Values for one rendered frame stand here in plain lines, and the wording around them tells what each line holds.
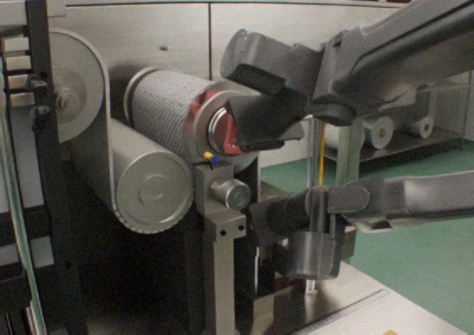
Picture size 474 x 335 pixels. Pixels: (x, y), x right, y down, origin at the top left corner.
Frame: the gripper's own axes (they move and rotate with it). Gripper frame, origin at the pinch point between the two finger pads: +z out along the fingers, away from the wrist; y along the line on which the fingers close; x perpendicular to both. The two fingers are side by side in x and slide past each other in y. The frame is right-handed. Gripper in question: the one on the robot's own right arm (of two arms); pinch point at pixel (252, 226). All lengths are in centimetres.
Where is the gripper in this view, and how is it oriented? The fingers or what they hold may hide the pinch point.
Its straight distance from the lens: 81.5
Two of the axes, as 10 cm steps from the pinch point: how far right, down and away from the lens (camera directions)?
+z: -4.7, 2.6, 8.4
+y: 8.4, -1.7, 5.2
